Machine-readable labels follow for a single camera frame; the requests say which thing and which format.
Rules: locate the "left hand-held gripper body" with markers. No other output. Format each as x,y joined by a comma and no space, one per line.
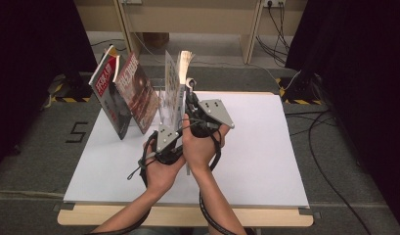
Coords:
166,140

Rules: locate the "white board sheet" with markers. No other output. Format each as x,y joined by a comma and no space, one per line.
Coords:
269,124

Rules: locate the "purple magazine with brown back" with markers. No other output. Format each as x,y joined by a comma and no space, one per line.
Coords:
139,98

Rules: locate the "black curtain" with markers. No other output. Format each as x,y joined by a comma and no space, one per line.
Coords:
31,49
367,65

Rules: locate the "white wall socket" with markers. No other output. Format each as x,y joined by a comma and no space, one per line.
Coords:
274,2

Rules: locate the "person's right hand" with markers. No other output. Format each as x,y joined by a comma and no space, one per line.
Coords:
200,153

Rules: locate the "black stand base striped tape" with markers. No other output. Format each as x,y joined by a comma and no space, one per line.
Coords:
302,89
73,93

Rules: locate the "thick red-label magazine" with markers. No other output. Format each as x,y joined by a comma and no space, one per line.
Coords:
106,94

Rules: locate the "white picture-grid magazine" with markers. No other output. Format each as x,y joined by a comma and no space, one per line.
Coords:
173,88

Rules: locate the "person's left hand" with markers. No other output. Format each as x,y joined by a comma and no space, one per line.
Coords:
161,178

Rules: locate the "beige wooden desk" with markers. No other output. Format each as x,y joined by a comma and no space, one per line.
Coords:
187,16

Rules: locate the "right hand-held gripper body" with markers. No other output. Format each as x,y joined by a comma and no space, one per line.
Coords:
217,112

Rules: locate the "dark purple magazine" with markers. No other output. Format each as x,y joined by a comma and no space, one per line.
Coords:
188,169

